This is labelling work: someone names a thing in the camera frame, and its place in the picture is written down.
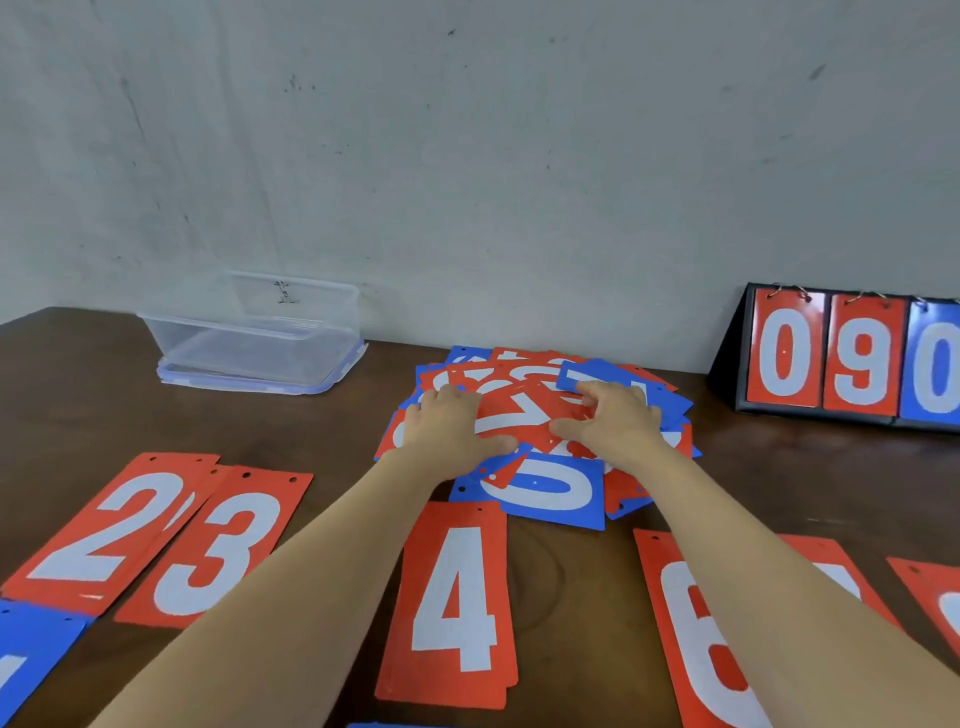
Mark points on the person's left thumb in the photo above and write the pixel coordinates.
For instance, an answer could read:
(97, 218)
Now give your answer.
(499, 448)

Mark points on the person's right hand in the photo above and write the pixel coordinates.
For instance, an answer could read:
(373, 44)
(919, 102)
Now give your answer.
(619, 424)

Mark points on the person's right forearm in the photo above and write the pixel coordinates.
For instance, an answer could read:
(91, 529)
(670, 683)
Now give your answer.
(765, 592)

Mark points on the clear lid with blue rim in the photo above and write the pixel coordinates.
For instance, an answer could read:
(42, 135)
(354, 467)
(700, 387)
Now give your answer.
(247, 382)

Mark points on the pile of number cards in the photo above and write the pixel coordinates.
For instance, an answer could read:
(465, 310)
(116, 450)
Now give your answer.
(551, 491)

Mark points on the clear plastic container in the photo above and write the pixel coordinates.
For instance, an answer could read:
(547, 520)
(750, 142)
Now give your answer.
(262, 330)

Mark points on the person's left forearm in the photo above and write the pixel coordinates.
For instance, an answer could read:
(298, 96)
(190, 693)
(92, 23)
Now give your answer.
(300, 600)

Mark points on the red number card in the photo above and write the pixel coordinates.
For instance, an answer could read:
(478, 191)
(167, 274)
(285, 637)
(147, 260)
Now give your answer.
(785, 349)
(217, 555)
(694, 652)
(105, 536)
(864, 356)
(454, 600)
(840, 570)
(525, 409)

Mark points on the black scoreboard stand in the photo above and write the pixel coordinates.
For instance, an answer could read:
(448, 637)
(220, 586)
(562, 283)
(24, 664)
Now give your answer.
(726, 367)

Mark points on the person's right thumb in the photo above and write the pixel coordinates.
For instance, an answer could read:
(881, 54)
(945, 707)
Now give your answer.
(570, 428)

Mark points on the person's left hand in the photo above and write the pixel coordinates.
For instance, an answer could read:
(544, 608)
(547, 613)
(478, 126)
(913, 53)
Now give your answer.
(442, 435)

